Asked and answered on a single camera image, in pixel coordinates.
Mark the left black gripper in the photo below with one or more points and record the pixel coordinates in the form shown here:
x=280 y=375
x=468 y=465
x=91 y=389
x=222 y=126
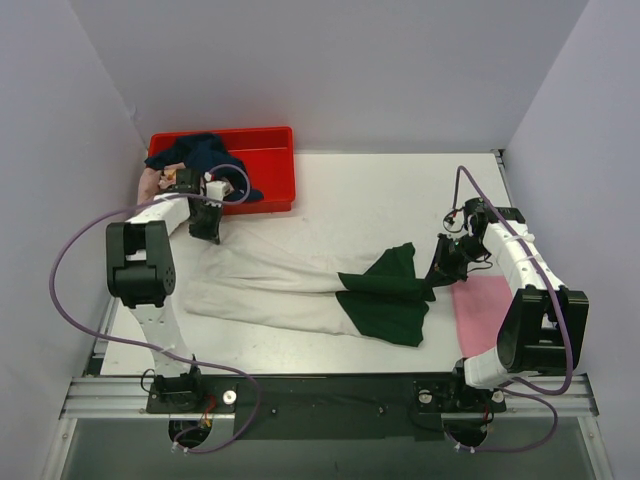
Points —
x=205 y=218

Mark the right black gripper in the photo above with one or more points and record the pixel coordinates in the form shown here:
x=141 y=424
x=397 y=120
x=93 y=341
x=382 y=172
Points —
x=447 y=257

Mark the white and green t-shirt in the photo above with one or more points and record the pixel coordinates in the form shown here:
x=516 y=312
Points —
x=375 y=294

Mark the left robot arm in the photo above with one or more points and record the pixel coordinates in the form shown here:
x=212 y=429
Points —
x=141 y=273

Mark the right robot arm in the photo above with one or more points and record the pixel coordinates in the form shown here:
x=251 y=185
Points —
x=543 y=329

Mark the folded pink t-shirt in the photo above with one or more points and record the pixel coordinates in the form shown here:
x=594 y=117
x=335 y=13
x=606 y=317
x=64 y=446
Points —
x=480 y=307

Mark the navy blue t-shirt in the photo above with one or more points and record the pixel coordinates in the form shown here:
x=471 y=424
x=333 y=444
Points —
x=206 y=153

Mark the beige pink t-shirt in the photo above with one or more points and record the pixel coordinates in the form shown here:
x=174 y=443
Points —
x=153 y=182

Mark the red plastic bin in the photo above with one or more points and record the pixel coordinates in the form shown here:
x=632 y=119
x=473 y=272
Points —
x=268 y=155

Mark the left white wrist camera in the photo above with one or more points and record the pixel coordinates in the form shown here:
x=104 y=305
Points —
x=216 y=189

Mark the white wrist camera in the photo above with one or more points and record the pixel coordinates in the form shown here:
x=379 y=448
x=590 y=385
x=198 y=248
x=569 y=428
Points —
x=216 y=189
x=457 y=221

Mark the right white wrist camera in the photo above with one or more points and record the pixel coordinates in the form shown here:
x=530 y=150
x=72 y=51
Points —
x=457 y=221

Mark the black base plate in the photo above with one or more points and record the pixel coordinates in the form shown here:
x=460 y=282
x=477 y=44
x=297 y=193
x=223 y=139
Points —
x=331 y=407

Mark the aluminium frame rail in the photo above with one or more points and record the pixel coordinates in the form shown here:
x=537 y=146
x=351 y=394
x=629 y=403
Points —
x=126 y=398

